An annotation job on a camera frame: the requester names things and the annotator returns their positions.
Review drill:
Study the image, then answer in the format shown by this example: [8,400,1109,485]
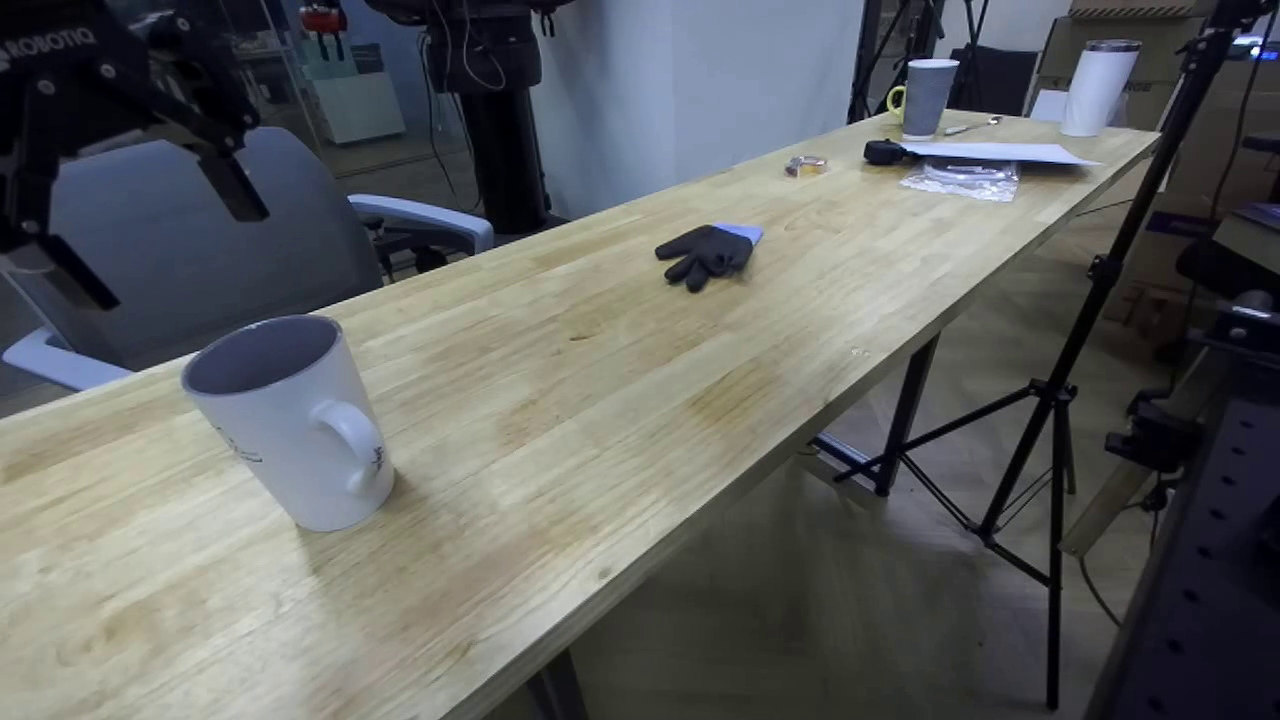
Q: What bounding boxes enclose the stacked cardboard boxes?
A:
[1034,0,1280,209]

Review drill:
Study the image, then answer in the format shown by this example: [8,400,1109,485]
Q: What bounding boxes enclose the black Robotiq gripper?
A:
[0,0,273,314]

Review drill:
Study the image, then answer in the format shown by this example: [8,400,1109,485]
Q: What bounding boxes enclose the black perforated breadboard table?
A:
[1084,295,1280,720]

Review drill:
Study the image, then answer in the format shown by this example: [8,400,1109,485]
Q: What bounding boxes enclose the white paper sheets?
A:
[905,137,1097,172]

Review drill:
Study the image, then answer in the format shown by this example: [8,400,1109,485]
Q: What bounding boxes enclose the small black rounded object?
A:
[861,137,925,172]

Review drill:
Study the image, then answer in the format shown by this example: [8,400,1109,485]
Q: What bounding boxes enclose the black metal table leg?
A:
[871,331,944,501]
[524,646,590,720]

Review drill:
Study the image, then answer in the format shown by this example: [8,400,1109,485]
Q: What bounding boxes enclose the white ceramic mug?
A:
[180,310,398,535]

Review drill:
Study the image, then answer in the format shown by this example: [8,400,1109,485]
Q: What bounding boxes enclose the grey paper cup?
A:
[898,56,965,141]

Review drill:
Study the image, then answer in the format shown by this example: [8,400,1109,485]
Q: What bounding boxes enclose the white cabinet with red mark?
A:
[296,0,413,146]

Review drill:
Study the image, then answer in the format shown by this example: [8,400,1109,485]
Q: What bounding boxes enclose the black clamp with wooden strip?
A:
[1065,384,1210,555]

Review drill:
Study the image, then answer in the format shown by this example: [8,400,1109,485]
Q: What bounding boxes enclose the black work glove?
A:
[651,218,769,295]

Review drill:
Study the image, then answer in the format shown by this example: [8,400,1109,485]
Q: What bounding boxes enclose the black equipment column with cables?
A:
[364,0,577,239]

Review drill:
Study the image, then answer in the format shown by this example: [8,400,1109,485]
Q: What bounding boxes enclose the clear plastic bag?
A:
[898,158,1024,209]

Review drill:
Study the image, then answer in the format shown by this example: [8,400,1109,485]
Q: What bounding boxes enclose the black camera tripod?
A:
[810,0,1280,711]

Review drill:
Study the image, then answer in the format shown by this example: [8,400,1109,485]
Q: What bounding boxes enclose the black device on breadboard table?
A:
[1170,195,1280,310]

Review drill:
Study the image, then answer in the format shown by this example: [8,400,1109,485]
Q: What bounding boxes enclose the grey office chair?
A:
[0,124,499,394]

